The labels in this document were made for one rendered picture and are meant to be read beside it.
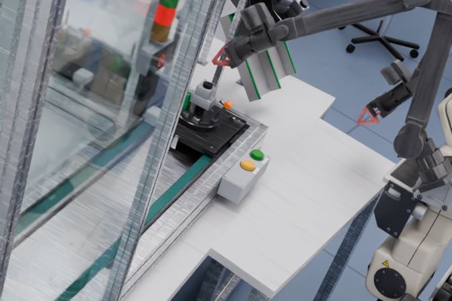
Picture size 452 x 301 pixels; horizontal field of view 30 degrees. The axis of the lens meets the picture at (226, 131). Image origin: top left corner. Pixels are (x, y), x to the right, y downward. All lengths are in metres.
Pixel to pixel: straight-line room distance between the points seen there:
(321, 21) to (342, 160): 0.70
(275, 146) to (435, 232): 0.58
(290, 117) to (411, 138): 0.78
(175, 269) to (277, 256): 0.31
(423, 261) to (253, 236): 0.53
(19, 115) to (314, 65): 4.43
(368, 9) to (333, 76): 3.12
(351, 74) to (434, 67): 3.24
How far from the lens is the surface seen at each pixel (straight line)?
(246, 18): 2.32
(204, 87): 2.45
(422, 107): 2.25
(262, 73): 2.75
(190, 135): 2.44
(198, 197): 2.23
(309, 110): 3.02
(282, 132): 2.83
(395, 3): 2.21
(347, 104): 5.07
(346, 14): 2.24
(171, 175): 2.35
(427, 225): 2.55
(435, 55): 2.22
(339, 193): 2.65
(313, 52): 5.52
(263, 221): 2.41
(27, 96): 0.99
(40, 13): 0.94
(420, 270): 2.58
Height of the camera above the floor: 2.28
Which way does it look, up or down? 31 degrees down
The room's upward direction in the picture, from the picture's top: 20 degrees clockwise
